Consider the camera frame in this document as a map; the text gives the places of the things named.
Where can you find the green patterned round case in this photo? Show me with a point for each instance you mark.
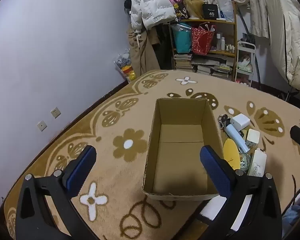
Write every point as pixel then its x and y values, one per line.
pixel 245 161

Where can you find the cream folded quilt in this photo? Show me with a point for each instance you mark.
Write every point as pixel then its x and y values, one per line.
pixel 280 30

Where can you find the wooden bookshelf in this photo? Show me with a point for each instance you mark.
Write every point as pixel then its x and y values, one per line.
pixel 223 22

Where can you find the clear plastic bag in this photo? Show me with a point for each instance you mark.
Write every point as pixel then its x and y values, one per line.
pixel 225 5

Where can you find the black box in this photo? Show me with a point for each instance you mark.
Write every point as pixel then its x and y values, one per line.
pixel 210 11

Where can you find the yellow wig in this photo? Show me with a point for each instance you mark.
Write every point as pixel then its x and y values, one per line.
pixel 193 6

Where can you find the bunch of keys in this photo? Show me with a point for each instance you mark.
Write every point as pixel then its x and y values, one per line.
pixel 223 120

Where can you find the white puffer jacket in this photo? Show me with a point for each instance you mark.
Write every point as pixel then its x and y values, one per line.
pixel 150 5

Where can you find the row of small bottles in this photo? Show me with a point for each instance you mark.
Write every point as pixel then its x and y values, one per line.
pixel 230 48

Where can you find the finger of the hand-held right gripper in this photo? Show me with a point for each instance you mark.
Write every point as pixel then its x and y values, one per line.
pixel 298 136

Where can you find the wall socket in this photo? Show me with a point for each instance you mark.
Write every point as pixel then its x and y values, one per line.
pixel 55 112
pixel 41 125

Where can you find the light blue power bank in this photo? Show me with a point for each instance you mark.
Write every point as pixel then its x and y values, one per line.
pixel 236 137

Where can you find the dark hanging coat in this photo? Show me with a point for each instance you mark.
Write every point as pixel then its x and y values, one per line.
pixel 162 45

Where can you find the bag of plush toys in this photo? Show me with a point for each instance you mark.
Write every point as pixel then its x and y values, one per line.
pixel 126 66

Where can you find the red gift bag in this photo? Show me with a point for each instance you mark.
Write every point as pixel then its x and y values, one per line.
pixel 202 41

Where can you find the white remote control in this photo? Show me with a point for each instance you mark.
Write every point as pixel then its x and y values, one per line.
pixel 258 162

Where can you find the cardboard box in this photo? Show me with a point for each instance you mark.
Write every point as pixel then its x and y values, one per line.
pixel 177 165

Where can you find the large white charger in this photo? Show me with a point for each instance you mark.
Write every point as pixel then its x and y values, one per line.
pixel 237 122

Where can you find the stack of books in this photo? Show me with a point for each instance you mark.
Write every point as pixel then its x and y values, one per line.
pixel 212 67
pixel 183 61

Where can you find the small white plug charger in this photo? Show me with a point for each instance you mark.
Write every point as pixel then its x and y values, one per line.
pixel 253 137

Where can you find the white metal cart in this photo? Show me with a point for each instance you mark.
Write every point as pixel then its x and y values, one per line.
pixel 247 44

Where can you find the teal bag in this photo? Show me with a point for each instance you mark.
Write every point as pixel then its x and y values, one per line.
pixel 182 40

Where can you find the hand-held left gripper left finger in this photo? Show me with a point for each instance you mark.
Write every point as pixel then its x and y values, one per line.
pixel 80 172

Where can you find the beige lace curtain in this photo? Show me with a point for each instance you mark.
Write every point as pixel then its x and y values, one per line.
pixel 257 17

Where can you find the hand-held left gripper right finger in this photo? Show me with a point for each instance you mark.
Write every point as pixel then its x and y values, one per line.
pixel 215 172

